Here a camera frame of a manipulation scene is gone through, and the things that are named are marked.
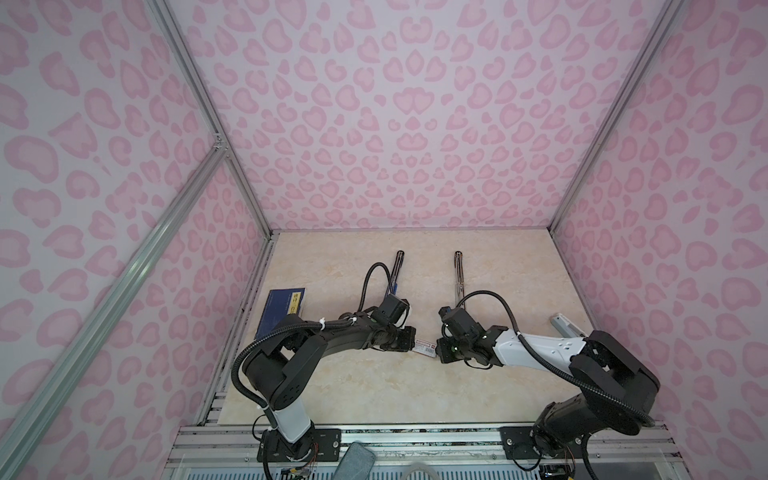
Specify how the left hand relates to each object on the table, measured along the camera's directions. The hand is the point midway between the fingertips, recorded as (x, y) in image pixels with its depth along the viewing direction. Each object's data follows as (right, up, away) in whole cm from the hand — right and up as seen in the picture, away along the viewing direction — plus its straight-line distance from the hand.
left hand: (418, 340), depth 88 cm
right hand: (+6, -2, -1) cm, 6 cm away
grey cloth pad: (-16, -23, -19) cm, 34 cm away
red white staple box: (+2, -2, 0) cm, 3 cm away
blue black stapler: (-7, +17, +15) cm, 24 cm away
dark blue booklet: (-45, +9, +10) cm, 47 cm away
